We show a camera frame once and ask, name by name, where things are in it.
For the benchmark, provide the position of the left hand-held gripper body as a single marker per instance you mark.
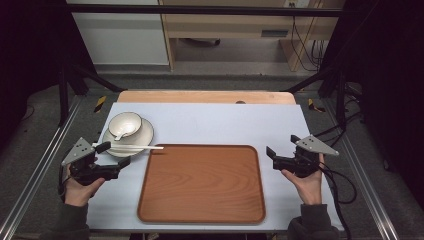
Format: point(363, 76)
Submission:
point(78, 150)

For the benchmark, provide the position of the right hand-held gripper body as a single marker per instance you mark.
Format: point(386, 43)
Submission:
point(311, 146)

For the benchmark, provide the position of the white chopstick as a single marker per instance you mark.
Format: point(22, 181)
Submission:
point(133, 146)

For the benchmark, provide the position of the person's right hand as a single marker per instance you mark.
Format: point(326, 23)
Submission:
point(308, 188)

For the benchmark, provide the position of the person's left hand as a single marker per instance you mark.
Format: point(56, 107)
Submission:
point(79, 193)

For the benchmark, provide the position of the white ceramic spoon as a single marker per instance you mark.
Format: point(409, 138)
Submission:
point(122, 133)

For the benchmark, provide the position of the white ceramic bowl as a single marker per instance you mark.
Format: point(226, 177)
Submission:
point(125, 123)

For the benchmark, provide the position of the white ceramic plate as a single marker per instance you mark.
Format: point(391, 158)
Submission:
point(145, 133)

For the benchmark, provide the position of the yellow black floor tape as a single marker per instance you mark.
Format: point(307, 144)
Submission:
point(100, 104)
point(315, 105)

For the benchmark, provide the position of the pale blue table board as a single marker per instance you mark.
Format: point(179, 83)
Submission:
point(216, 123)

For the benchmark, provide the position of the brown wooden tray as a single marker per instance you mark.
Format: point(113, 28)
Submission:
point(201, 185)

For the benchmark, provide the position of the light wooden table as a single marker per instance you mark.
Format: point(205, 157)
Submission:
point(200, 96)

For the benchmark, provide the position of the black curtain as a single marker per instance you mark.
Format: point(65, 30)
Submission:
point(390, 83)
point(30, 60)

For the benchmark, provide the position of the white cabinet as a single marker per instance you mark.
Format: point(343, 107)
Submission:
point(123, 33)

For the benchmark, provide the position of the light wooden desk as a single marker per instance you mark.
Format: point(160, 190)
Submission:
point(233, 25)

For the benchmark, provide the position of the aluminium rail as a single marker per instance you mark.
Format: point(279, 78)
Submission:
point(363, 176)
point(43, 160)

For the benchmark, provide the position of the black metal frame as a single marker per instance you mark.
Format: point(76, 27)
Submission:
point(200, 10)

